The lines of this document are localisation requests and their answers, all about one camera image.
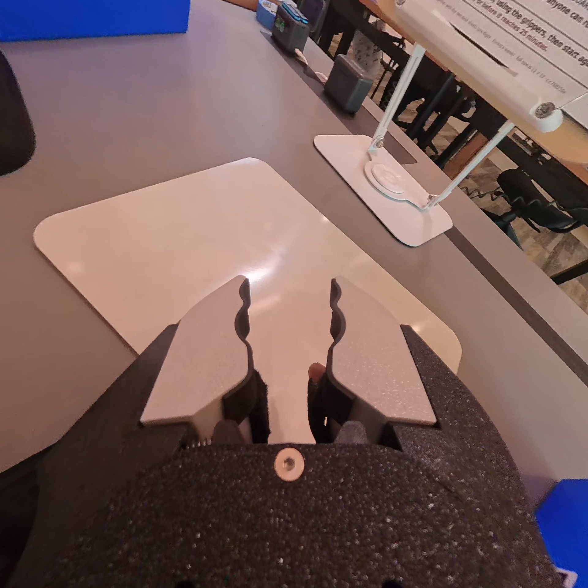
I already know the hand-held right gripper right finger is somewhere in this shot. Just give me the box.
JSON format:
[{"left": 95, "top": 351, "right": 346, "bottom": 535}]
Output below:
[{"left": 307, "top": 276, "right": 438, "bottom": 445}]

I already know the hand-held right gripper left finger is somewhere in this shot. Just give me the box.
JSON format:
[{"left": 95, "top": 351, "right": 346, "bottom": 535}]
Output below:
[{"left": 139, "top": 275, "right": 271, "bottom": 445}]

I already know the white whiteboard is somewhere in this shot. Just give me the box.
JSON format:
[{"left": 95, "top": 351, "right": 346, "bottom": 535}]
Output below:
[{"left": 33, "top": 157, "right": 463, "bottom": 445}]

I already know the blue plastic storage bin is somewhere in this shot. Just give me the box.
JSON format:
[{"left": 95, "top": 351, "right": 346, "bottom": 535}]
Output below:
[
  {"left": 0, "top": 0, "right": 190, "bottom": 43},
  {"left": 535, "top": 478, "right": 588, "bottom": 588}
]

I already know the white metal desk stand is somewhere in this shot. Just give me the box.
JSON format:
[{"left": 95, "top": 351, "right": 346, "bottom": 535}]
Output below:
[{"left": 314, "top": 0, "right": 588, "bottom": 248}]

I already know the black office chair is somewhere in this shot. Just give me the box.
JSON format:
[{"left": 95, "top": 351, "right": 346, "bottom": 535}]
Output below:
[{"left": 482, "top": 168, "right": 588, "bottom": 239}]

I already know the grey box device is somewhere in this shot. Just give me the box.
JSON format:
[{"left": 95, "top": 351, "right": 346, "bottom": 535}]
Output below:
[{"left": 324, "top": 54, "right": 374, "bottom": 115}]

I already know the dark battery charger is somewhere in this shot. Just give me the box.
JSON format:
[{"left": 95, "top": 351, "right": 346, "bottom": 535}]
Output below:
[{"left": 271, "top": 2, "right": 311, "bottom": 56}]

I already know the blue tape roll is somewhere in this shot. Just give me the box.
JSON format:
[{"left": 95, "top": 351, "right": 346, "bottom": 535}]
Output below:
[{"left": 256, "top": 0, "right": 281, "bottom": 30}]

